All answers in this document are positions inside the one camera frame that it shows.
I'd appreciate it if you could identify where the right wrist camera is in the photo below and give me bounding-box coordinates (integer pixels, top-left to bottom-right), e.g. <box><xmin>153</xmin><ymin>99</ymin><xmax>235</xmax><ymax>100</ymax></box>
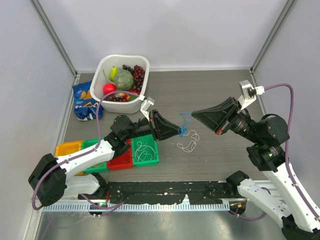
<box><xmin>238</xmin><ymin>80</ymin><xmax>265</xmax><ymax>111</ymax></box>

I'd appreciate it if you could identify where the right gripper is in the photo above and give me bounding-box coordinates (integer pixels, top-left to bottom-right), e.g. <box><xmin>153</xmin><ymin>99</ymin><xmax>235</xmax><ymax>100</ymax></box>
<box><xmin>191</xmin><ymin>95</ymin><xmax>261</xmax><ymax>143</ymax></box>

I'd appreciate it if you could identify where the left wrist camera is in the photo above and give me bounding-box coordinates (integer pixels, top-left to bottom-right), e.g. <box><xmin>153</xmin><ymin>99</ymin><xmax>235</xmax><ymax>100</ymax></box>
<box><xmin>138</xmin><ymin>95</ymin><xmax>155</xmax><ymax>121</ymax></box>

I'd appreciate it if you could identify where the green pear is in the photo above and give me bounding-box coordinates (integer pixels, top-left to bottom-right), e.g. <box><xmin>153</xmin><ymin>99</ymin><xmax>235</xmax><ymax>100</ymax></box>
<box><xmin>109</xmin><ymin>66</ymin><xmax>119</xmax><ymax>82</ymax></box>

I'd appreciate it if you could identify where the green lime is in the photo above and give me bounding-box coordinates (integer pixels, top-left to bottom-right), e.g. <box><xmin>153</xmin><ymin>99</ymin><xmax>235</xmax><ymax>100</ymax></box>
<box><xmin>127</xmin><ymin>95</ymin><xmax>137</xmax><ymax>102</ymax></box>

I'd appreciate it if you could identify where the green bin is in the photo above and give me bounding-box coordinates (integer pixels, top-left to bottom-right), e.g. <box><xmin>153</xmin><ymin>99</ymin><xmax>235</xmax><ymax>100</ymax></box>
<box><xmin>81</xmin><ymin>138</ymin><xmax>108</xmax><ymax>174</ymax></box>
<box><xmin>131</xmin><ymin>134</ymin><xmax>160</xmax><ymax>168</ymax></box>

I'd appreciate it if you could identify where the blue chips bag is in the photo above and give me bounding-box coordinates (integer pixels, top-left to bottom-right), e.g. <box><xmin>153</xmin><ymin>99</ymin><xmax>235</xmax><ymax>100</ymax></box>
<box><xmin>72</xmin><ymin>81</ymin><xmax>103</xmax><ymax>121</ymax></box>

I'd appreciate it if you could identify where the white plastic basket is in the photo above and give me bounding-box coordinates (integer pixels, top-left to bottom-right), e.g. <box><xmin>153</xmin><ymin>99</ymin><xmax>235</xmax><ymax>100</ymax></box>
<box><xmin>90</xmin><ymin>54</ymin><xmax>150</xmax><ymax>114</ymax></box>

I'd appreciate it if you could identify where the red apple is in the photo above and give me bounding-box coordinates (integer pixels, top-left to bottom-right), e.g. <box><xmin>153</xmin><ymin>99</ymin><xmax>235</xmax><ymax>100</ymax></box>
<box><xmin>102</xmin><ymin>83</ymin><xmax>117</xmax><ymax>95</ymax></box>

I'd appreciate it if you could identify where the dark grape bunch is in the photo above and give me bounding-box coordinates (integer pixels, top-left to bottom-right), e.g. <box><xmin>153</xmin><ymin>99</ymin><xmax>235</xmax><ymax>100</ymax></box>
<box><xmin>122</xmin><ymin>64</ymin><xmax>135</xmax><ymax>74</ymax></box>

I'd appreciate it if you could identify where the left aluminium frame post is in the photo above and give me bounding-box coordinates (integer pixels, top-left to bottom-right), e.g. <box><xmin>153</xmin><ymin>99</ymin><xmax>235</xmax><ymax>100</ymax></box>
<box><xmin>29</xmin><ymin>0</ymin><xmax>79</xmax><ymax>77</ymax></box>

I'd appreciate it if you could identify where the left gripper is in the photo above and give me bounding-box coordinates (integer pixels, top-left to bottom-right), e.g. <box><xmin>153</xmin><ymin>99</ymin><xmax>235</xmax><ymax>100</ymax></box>
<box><xmin>124</xmin><ymin>109</ymin><xmax>181</xmax><ymax>142</ymax></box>

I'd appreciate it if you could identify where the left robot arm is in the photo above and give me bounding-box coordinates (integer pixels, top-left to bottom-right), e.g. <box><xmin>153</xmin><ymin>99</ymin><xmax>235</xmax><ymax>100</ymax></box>
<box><xmin>28</xmin><ymin>109</ymin><xmax>179</xmax><ymax>210</ymax></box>

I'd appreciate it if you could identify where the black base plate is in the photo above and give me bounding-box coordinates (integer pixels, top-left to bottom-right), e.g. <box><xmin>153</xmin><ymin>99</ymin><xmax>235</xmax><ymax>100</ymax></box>
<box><xmin>85</xmin><ymin>181</ymin><xmax>243</xmax><ymax>205</ymax></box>

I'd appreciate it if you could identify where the left green bin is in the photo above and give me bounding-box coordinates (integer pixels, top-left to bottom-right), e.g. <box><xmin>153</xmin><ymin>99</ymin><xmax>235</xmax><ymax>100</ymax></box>
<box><xmin>81</xmin><ymin>138</ymin><xmax>108</xmax><ymax>174</ymax></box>

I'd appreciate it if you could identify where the aluminium frame post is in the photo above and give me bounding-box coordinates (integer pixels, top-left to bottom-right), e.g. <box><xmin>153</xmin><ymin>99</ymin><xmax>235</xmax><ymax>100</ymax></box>
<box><xmin>250</xmin><ymin>0</ymin><xmax>298</xmax><ymax>74</ymax></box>
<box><xmin>29</xmin><ymin>0</ymin><xmax>79</xmax><ymax>77</ymax></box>

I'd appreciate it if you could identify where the right green bin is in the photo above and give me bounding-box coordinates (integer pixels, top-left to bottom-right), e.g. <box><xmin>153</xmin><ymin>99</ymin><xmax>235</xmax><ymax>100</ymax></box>
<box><xmin>131</xmin><ymin>134</ymin><xmax>160</xmax><ymax>168</ymax></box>

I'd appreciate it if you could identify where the red grape bunch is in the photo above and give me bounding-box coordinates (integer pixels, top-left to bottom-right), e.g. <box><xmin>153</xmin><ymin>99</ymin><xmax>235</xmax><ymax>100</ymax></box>
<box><xmin>131</xmin><ymin>65</ymin><xmax>145</xmax><ymax>93</ymax></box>

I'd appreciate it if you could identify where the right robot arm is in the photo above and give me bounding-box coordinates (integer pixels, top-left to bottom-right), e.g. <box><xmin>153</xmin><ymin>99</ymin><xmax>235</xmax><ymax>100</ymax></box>
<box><xmin>191</xmin><ymin>97</ymin><xmax>320</xmax><ymax>240</ymax></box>

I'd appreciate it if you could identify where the yellow bin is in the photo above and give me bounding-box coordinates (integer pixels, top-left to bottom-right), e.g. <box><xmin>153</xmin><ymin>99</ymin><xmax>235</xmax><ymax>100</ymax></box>
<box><xmin>55</xmin><ymin>140</ymin><xmax>85</xmax><ymax>176</ymax></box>

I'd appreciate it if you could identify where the red bin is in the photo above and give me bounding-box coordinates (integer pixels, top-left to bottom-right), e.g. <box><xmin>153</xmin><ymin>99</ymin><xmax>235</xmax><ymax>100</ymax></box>
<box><xmin>106</xmin><ymin>146</ymin><xmax>133</xmax><ymax>171</ymax></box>

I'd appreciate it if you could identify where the green melon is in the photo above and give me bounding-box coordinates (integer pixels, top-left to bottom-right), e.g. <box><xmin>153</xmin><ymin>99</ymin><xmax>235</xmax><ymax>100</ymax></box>
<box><xmin>113</xmin><ymin>70</ymin><xmax>134</xmax><ymax>91</ymax></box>

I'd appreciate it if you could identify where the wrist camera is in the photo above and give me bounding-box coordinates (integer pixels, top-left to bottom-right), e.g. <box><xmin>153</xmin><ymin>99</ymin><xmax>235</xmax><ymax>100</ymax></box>
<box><xmin>138</xmin><ymin>95</ymin><xmax>155</xmax><ymax>121</ymax></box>
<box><xmin>238</xmin><ymin>80</ymin><xmax>265</xmax><ymax>111</ymax></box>

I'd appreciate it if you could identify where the right aluminium frame post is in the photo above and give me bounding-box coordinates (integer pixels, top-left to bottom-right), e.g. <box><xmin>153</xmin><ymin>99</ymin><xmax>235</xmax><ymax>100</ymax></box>
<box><xmin>250</xmin><ymin>0</ymin><xmax>298</xmax><ymax>74</ymax></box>

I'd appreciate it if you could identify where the slotted cable duct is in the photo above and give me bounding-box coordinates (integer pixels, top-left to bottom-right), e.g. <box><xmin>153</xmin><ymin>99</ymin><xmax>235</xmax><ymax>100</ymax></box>
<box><xmin>42</xmin><ymin>201</ymin><xmax>230</xmax><ymax>213</ymax></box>

